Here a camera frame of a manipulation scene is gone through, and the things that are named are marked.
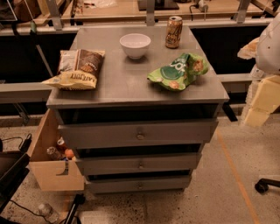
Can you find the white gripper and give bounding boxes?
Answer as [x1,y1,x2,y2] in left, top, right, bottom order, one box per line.
[237,38,280,127]

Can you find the green rice chip bag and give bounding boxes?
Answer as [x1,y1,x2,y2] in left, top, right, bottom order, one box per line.
[147,53,209,91]

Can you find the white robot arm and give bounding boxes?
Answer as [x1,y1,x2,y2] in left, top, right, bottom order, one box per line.
[237,14,280,127]

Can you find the brown yellow chip bag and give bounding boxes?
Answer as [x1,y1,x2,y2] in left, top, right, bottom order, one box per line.
[43,49,105,91]

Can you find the top grey drawer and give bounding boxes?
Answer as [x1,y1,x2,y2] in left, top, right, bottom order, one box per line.
[59,119,218,149]

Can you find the grey drawer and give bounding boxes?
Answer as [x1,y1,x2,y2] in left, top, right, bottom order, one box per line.
[87,175,191,194]
[59,119,218,149]
[76,152,201,176]

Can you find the gold soda can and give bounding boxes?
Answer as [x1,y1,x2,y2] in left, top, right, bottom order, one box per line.
[165,16,183,48]

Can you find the black office chair base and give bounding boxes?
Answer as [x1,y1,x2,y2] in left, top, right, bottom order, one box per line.
[255,178,280,193]

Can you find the white bowl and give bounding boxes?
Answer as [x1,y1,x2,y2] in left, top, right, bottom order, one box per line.
[119,33,151,60]

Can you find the grey drawer cabinet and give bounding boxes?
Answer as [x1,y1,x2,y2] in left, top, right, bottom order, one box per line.
[47,26,228,184]

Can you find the middle grey drawer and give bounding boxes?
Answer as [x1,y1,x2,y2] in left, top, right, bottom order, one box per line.
[76,152,201,176]

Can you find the bottom grey drawer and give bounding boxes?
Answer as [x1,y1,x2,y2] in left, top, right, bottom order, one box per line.
[87,175,191,194]

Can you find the orange fruit in crate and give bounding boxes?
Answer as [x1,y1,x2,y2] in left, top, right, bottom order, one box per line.
[65,149,74,159]

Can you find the bottle in crate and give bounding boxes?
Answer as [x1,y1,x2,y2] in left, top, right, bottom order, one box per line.
[46,146,63,160]

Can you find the wooden crate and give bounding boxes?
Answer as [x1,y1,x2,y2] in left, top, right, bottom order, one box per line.
[27,109,84,191]

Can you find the clear plastic bottle on floor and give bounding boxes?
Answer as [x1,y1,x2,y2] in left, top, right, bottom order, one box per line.
[38,203,60,224]

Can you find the black equipment lower left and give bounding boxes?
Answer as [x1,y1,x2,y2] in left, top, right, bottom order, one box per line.
[0,134,32,213]

